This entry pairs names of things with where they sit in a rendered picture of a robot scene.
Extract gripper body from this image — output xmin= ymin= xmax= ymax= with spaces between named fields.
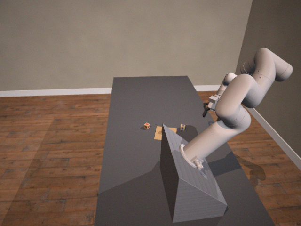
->
xmin=207 ymin=94 xmax=221 ymax=112

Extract orange flat mat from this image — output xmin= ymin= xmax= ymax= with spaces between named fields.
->
xmin=154 ymin=126 xmax=177 ymax=140

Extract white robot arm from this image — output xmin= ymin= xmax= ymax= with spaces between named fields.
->
xmin=179 ymin=48 xmax=293 ymax=170

